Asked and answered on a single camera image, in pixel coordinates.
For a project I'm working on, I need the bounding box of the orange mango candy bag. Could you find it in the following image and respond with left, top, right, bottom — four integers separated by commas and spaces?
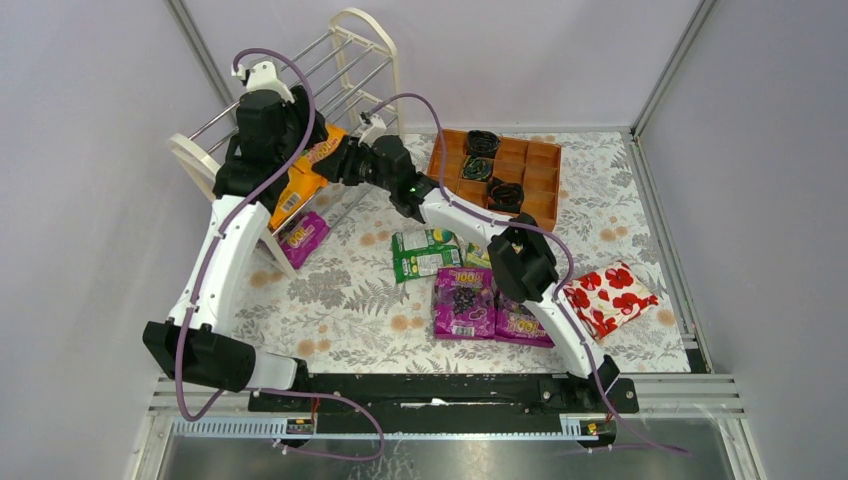
294, 123, 347, 173

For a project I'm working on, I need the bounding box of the green candy bag white label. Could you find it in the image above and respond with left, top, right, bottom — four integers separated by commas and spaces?
391, 228, 462, 284

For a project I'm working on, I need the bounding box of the green yellow candy bag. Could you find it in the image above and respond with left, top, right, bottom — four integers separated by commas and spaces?
463, 243, 491, 269

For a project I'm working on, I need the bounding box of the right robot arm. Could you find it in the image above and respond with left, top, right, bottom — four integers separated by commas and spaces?
313, 135, 620, 399

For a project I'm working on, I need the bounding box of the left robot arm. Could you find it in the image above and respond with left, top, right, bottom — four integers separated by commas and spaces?
142, 86, 317, 392

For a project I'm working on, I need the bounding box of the purple candy bag under rack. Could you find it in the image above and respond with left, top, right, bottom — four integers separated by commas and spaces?
278, 211, 330, 269

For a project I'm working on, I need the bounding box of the purple grape candy bag left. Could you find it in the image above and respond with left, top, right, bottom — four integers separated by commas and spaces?
432, 267, 497, 340

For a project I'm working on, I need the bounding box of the purple grape candy bag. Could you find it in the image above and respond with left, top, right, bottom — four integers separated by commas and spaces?
494, 292, 554, 348
432, 267, 497, 340

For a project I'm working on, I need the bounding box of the purple grape candy bag right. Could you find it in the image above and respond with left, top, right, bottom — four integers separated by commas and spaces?
494, 292, 554, 348

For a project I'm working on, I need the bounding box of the white metal shoe rack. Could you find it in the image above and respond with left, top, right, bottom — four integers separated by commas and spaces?
166, 7, 405, 280

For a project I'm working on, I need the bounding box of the black rolled sock, back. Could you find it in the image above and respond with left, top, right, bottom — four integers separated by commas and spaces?
465, 130, 501, 159

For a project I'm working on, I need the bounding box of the black orange rolled sock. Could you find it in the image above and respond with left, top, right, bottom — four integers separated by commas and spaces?
486, 177, 525, 214

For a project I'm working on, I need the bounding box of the wooden compartment tray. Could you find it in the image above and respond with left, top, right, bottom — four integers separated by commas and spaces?
427, 130, 562, 231

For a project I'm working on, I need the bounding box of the red poppy folded cloth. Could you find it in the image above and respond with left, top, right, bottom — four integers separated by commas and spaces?
563, 260, 660, 340

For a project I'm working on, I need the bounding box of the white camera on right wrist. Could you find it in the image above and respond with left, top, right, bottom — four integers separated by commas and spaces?
359, 112, 387, 146

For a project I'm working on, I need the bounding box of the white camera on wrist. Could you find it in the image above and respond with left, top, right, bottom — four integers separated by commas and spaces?
231, 61, 295, 103
359, 112, 387, 146

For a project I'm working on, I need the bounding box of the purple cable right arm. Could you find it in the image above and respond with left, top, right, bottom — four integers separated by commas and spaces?
360, 92, 690, 457

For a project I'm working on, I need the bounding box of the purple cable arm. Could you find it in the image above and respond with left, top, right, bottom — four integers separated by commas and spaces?
173, 47, 386, 463
360, 92, 690, 457

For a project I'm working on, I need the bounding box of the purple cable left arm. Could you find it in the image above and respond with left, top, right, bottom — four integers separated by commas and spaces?
173, 47, 386, 463

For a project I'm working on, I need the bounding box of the white camera on left wrist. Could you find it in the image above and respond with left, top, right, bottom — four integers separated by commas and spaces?
231, 61, 295, 103

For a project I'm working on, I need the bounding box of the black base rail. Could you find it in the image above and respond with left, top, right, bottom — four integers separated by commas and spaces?
248, 374, 608, 434

